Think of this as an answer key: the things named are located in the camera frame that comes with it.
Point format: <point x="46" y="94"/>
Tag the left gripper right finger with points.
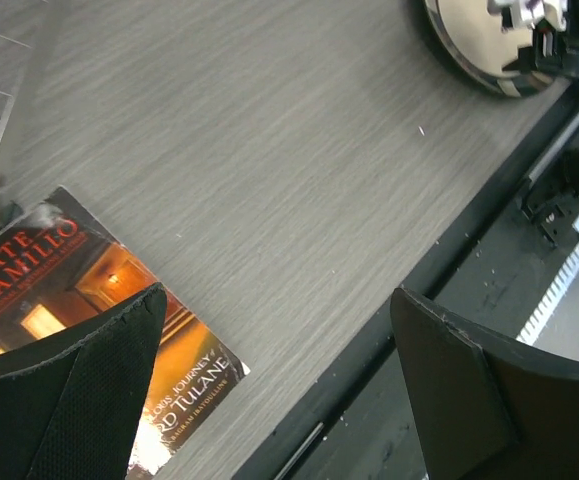
<point x="485" y="405"/>

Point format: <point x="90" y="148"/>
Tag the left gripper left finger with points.
<point x="70" y="403"/>

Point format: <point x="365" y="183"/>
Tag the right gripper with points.
<point x="551" y="52"/>

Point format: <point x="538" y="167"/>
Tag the dark rimmed cream plate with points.
<point x="477" y="46"/>

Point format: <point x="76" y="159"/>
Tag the dark paperback book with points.
<point x="59" y="266"/>

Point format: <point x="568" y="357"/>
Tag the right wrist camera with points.
<point x="519" y="14"/>

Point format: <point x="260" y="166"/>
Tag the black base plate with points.
<point x="505" y="263"/>

